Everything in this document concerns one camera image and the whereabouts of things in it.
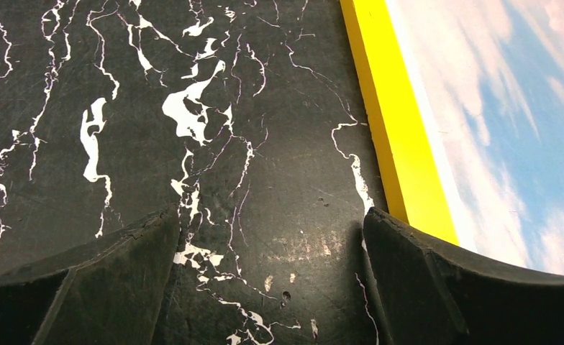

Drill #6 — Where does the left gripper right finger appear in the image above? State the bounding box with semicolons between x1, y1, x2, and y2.
363;208;564;344

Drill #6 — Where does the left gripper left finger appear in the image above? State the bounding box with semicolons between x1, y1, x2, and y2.
0;206;181;344

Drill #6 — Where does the yellow wooden picture frame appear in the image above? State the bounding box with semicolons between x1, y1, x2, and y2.
340;1;460;245

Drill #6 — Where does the building and sky photo board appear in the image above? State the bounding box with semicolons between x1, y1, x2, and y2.
387;1;564;275

